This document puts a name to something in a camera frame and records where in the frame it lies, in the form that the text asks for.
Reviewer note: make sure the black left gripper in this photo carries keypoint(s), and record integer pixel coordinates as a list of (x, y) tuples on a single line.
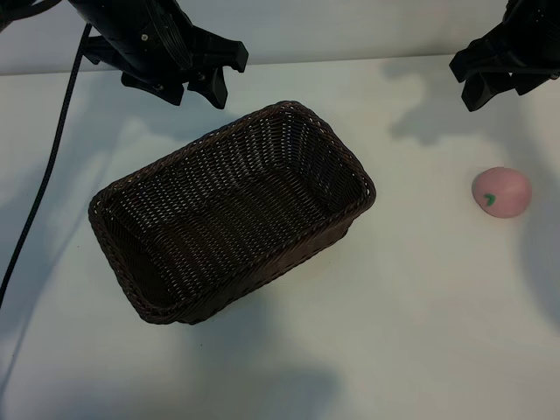
[(131, 35)]

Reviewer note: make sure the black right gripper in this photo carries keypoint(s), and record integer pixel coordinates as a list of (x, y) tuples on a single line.
[(525, 39)]

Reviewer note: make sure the pink peach with green mark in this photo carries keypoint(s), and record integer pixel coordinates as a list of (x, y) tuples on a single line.
[(503, 192)]

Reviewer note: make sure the dark brown woven basket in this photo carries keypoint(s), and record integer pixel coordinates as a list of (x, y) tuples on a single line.
[(227, 205)]

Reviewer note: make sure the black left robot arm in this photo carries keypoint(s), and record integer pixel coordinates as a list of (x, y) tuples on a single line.
[(11, 11)]

